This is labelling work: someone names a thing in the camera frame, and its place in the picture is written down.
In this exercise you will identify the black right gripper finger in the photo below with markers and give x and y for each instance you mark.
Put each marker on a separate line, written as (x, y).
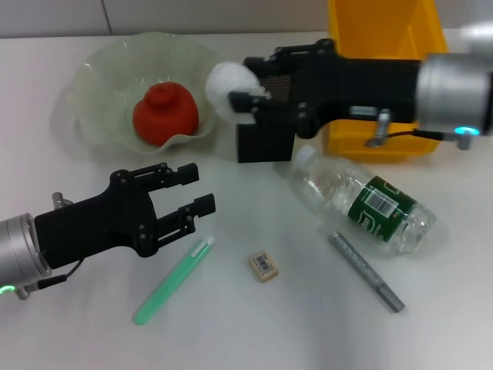
(273, 112)
(281, 61)

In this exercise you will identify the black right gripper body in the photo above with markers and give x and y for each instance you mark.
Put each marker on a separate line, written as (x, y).
(366, 88)

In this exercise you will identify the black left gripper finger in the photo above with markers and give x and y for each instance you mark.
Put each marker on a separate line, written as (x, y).
(169, 175)
(185, 219)

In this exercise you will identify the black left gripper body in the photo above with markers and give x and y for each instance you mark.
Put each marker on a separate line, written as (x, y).
(92, 227)

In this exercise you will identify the white paper ball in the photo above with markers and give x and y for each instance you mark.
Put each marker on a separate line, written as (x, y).
(225, 81)

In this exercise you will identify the red-orange fruit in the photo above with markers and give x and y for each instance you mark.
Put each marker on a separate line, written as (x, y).
(165, 115)

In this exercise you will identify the clear water bottle green label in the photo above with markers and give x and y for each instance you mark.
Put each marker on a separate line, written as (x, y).
(339, 192)

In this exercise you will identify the black mesh pen holder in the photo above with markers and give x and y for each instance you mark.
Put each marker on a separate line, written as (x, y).
(265, 144)

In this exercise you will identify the mint green pen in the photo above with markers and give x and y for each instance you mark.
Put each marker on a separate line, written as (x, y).
(169, 277)

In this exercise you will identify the beige eraser with barcode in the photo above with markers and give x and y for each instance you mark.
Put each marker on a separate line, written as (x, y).
(263, 266)

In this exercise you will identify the pale green glass fruit plate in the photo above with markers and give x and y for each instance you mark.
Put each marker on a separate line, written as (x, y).
(108, 88)

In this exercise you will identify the grey pen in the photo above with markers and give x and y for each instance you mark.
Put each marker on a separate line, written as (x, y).
(366, 271)

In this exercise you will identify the silver left gripper connector stub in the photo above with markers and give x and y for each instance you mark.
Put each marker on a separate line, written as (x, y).
(59, 199)

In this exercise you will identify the yellow plastic bin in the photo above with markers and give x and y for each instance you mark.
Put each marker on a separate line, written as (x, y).
(369, 27)

